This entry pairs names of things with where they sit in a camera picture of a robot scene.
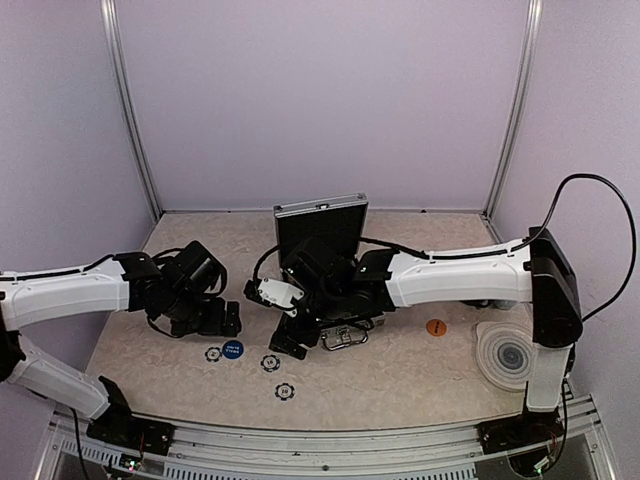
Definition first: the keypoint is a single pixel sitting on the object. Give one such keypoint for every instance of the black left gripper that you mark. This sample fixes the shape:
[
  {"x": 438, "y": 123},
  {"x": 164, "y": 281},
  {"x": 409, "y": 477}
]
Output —
[{"x": 214, "y": 325}]

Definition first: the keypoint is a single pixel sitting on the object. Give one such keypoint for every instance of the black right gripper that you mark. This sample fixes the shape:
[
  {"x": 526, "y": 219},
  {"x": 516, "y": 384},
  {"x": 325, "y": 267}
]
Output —
[{"x": 287, "y": 343}]

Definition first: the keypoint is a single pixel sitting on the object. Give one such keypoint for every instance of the blue round button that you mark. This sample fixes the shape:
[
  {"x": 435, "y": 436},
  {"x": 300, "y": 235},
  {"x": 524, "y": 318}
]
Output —
[{"x": 233, "y": 349}]

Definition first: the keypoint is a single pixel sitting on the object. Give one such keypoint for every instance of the single black white chip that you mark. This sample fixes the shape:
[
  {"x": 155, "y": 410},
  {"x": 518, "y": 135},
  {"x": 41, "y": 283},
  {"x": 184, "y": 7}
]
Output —
[{"x": 284, "y": 391}]

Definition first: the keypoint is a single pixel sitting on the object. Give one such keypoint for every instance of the aluminium poker chip case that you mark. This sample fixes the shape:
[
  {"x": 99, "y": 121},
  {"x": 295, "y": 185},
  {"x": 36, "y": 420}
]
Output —
[{"x": 339, "y": 222}]

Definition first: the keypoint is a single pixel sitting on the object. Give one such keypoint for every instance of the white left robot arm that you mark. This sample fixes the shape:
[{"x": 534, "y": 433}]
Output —
[{"x": 107, "y": 285}]

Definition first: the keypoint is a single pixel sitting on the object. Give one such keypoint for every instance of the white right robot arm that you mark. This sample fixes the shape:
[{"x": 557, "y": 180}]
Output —
[{"x": 531, "y": 270}]

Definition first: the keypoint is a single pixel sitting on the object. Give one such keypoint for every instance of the orange round button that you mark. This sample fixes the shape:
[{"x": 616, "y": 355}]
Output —
[{"x": 436, "y": 327}]

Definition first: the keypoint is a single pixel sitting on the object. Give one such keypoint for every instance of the grey striped plate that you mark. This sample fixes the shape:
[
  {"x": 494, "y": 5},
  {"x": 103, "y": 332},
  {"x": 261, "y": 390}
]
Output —
[{"x": 504, "y": 353}]

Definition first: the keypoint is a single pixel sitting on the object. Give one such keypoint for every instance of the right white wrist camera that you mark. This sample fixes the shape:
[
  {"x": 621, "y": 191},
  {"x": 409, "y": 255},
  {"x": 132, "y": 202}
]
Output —
[{"x": 279, "y": 294}]

